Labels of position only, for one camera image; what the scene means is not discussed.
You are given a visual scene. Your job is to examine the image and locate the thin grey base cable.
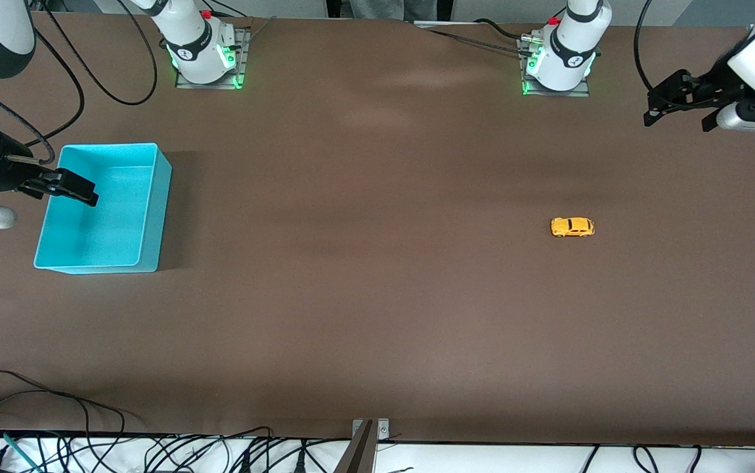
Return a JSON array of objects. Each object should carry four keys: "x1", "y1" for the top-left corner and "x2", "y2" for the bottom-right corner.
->
[{"x1": 417, "y1": 23, "x2": 524, "y2": 53}]

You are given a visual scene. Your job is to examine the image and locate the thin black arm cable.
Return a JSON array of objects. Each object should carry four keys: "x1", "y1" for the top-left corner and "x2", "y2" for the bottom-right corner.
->
[{"x1": 23, "y1": 26, "x2": 86, "y2": 148}]

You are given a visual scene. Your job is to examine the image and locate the silver metal bracket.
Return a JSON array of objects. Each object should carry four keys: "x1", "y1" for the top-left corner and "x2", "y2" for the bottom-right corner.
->
[{"x1": 352, "y1": 418, "x2": 391, "y2": 441}]

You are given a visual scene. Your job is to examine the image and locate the thick black base cable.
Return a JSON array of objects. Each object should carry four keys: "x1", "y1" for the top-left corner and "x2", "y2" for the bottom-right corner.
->
[{"x1": 475, "y1": 18, "x2": 530, "y2": 41}]

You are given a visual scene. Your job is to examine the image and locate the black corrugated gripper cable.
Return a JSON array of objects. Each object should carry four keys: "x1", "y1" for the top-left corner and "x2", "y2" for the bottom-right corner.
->
[{"x1": 0, "y1": 76, "x2": 56, "y2": 165}]

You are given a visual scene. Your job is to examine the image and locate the dark mounting bar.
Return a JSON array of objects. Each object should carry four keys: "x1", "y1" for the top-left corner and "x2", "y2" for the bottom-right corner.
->
[{"x1": 334, "y1": 420, "x2": 378, "y2": 473}]

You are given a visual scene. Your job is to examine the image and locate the teal handled tool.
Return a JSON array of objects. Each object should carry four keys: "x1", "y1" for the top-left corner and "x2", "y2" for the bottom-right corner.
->
[{"x1": 2, "y1": 432, "x2": 45, "y2": 473}]

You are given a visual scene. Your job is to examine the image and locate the person in grey trousers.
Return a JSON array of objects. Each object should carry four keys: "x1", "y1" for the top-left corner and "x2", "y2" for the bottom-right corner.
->
[{"x1": 350, "y1": 0, "x2": 452, "y2": 22}]

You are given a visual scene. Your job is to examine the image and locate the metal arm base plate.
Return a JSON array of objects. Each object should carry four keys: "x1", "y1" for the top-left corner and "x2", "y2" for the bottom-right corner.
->
[
  {"x1": 519, "y1": 36, "x2": 592, "y2": 98},
  {"x1": 175, "y1": 26, "x2": 251, "y2": 90}
]

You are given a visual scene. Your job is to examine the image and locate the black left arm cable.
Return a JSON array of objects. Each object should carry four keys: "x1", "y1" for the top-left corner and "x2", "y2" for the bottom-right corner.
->
[{"x1": 634, "y1": 0, "x2": 687, "y2": 94}]

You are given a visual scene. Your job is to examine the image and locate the yellow beetle toy car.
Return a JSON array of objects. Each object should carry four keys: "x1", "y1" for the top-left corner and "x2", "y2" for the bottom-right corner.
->
[{"x1": 551, "y1": 217, "x2": 595, "y2": 238}]

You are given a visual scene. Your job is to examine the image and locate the teal plastic bin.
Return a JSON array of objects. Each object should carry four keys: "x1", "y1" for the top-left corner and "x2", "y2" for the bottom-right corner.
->
[{"x1": 33, "y1": 143, "x2": 173, "y2": 274}]

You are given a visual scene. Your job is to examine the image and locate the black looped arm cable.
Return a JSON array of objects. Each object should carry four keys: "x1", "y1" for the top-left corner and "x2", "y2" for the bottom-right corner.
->
[{"x1": 39, "y1": 0, "x2": 158, "y2": 106}]

